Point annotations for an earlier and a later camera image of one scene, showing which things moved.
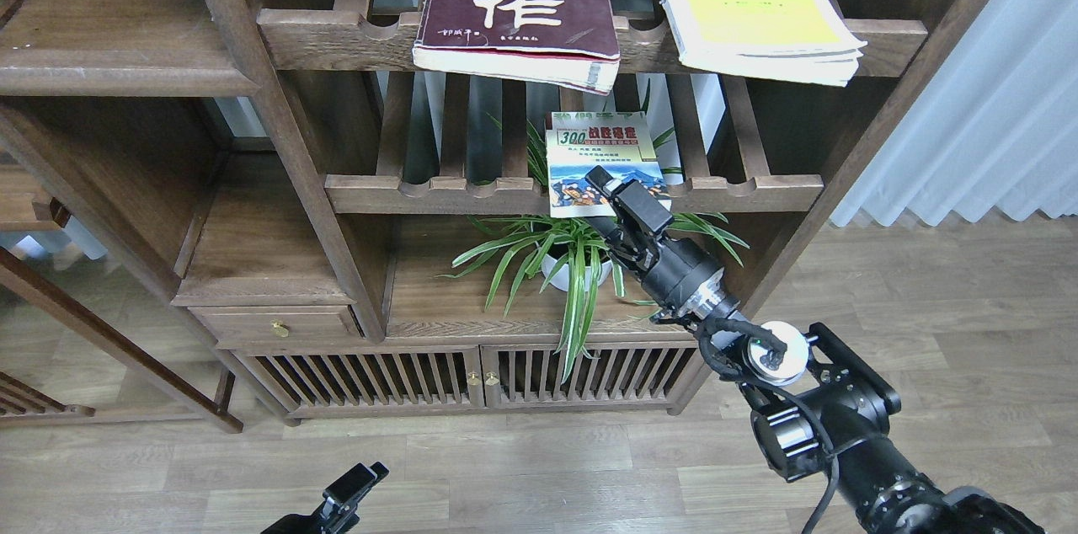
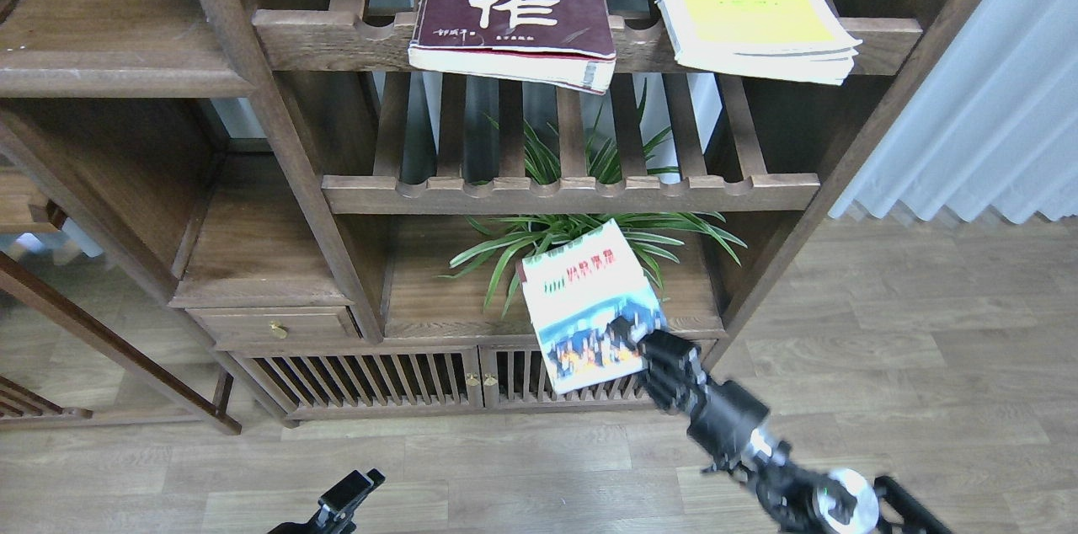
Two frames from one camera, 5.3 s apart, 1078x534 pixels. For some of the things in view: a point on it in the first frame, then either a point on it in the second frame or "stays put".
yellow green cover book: (744, 4) stays put
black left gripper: (352, 485) stays put
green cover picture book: (617, 141) to (594, 306)
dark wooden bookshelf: (372, 239) stays put
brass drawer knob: (280, 328) stays put
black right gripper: (678, 275) to (726, 418)
